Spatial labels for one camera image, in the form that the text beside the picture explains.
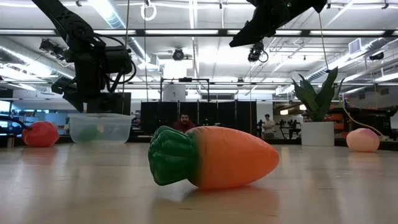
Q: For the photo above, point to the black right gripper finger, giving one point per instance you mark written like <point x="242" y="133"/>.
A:
<point x="255" y="32"/>

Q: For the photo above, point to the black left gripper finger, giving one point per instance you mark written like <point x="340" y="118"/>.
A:
<point x="81" y="104"/>

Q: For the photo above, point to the green produce toy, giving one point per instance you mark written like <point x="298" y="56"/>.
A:
<point x="88" y="133"/>

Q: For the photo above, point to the red apple toy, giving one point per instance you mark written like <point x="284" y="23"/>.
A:
<point x="40" y="134"/>

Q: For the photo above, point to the orange carrot toy green top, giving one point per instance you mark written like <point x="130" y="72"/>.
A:
<point x="224" y="158"/>

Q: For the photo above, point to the pink orange peach toy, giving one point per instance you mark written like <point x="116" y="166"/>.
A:
<point x="362" y="140"/>

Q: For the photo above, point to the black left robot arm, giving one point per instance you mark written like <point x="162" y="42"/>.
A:
<point x="68" y="21"/>

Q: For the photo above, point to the clear plastic tupperware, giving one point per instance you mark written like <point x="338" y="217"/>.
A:
<point x="115" y="133"/>

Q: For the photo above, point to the black beam with light strips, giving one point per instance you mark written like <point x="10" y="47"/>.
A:
<point x="222" y="32"/>

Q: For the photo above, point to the black monitor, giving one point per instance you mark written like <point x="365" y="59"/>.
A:
<point x="118" y="104"/>

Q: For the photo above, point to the round black ceiling fixture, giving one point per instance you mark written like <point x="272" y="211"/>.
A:
<point x="178" y="54"/>

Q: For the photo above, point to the white box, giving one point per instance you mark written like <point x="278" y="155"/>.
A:
<point x="174" y="93"/>

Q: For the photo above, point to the green leafy plant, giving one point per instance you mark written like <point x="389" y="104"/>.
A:
<point x="323" y="99"/>

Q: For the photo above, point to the person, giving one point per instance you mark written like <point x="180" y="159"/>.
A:
<point x="268" y="127"/>
<point x="184" y="124"/>

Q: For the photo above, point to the white plant pot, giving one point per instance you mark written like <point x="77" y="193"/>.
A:
<point x="317" y="133"/>

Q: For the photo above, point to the black rack with orange bins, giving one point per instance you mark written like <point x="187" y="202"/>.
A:
<point x="337" y="126"/>

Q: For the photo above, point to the black overhead camera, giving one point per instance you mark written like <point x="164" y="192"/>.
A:
<point x="255" y="53"/>

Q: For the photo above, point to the black partition wall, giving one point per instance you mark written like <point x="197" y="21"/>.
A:
<point x="224" y="118"/>

